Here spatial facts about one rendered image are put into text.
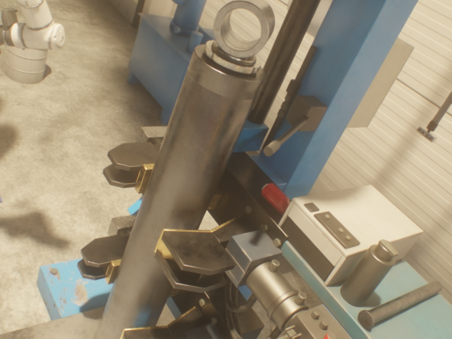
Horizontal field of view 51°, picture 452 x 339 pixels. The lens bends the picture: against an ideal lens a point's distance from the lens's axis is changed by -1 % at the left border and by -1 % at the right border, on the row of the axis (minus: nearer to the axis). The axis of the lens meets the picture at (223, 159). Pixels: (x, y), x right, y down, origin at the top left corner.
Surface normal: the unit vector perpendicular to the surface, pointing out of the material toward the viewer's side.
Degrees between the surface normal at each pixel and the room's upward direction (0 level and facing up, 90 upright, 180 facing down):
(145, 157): 0
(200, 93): 90
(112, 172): 0
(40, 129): 0
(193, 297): 90
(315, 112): 90
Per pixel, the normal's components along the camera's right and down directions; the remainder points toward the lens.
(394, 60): 0.54, 0.60
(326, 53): -0.77, 0.06
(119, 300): -0.63, 0.20
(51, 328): 0.35, -0.79
